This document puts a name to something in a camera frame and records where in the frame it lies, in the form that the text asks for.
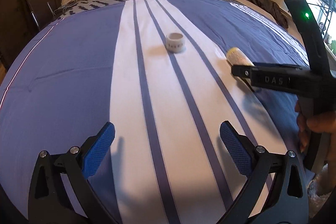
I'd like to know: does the yellow lotion bottle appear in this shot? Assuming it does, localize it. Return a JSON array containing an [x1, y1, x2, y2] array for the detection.
[[226, 47, 254, 66]]

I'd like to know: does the small white ring tape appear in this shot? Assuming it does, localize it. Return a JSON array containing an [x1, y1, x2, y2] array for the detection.
[[166, 32, 186, 53]]

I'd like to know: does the person's right hand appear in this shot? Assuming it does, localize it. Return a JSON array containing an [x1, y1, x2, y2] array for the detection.
[[295, 102, 335, 196]]

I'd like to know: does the blue striped bedspread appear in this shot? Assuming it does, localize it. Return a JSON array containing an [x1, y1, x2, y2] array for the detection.
[[1, 0, 305, 223]]

